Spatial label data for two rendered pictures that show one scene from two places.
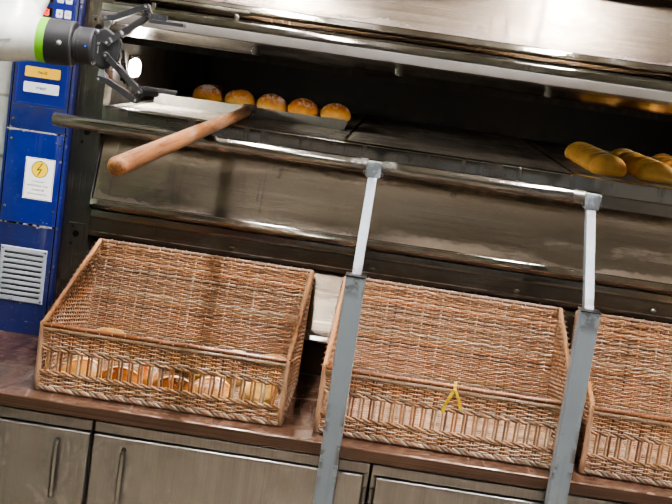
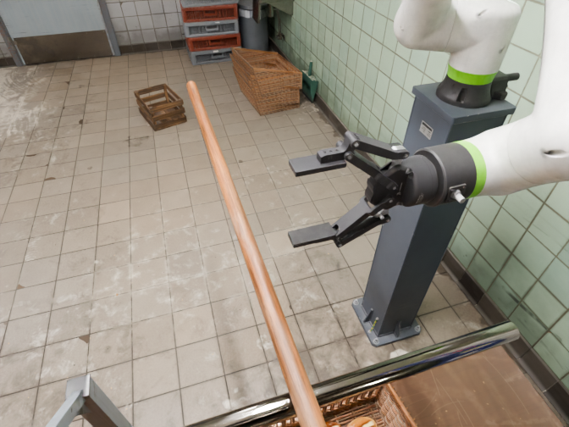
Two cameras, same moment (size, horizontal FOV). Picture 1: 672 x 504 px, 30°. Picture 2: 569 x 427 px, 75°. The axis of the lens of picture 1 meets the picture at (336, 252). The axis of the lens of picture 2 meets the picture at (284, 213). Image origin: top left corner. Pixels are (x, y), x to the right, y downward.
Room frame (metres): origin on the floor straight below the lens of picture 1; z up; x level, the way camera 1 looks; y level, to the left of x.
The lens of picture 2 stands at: (2.94, 0.23, 1.68)
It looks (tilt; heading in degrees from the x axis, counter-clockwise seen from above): 43 degrees down; 160
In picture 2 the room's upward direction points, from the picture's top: straight up
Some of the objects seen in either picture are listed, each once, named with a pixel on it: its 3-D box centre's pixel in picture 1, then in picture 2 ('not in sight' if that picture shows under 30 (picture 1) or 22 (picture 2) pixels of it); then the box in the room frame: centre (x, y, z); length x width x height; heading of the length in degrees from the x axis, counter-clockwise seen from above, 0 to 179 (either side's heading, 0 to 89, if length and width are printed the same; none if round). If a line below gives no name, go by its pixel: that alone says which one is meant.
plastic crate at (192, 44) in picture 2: not in sight; (212, 36); (-1.63, 0.97, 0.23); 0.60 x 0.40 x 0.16; 88
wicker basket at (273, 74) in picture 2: not in sight; (266, 68); (-0.33, 1.21, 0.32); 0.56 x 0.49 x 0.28; 6
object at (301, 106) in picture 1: (303, 107); not in sight; (4.06, 0.17, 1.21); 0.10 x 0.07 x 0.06; 90
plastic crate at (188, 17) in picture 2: not in sight; (208, 8); (-1.63, 0.96, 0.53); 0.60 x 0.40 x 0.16; 84
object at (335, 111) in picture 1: (335, 111); not in sight; (4.05, 0.06, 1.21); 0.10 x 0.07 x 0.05; 92
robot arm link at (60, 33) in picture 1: (64, 42); (439, 176); (2.59, 0.61, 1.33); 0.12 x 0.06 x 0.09; 178
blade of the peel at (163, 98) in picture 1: (255, 108); not in sight; (3.77, 0.30, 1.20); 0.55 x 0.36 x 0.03; 89
